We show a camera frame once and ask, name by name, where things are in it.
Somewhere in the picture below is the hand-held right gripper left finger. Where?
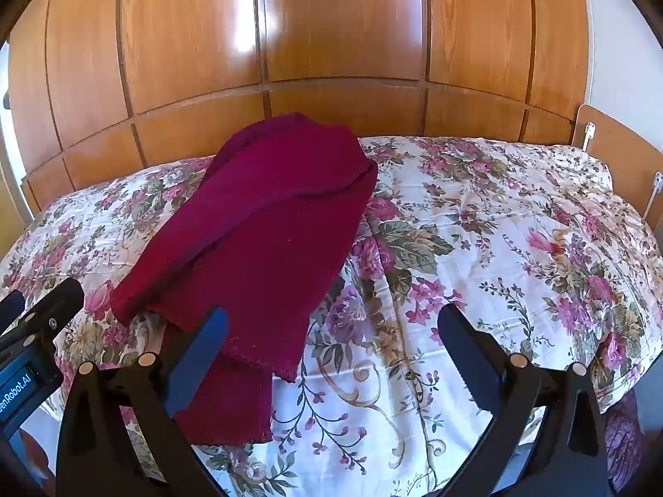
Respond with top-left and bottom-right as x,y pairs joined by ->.
56,306 -> 231,497

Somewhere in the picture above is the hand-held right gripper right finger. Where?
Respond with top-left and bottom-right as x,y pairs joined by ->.
430,303 -> 612,497

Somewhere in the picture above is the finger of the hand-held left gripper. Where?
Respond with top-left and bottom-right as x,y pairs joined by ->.
10,277 -> 85,353
0,290 -> 27,340

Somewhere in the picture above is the maroon knit garment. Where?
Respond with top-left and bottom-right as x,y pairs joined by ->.
110,112 -> 379,446

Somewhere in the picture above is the floral bedspread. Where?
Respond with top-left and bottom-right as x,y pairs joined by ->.
0,136 -> 663,497

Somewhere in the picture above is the dark purple cloth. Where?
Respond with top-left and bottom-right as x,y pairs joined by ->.
602,388 -> 649,488

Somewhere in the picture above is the wooden bed board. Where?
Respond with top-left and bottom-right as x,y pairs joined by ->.
571,104 -> 663,241

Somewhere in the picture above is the wooden wardrobe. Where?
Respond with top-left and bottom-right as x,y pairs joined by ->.
5,0 -> 592,209

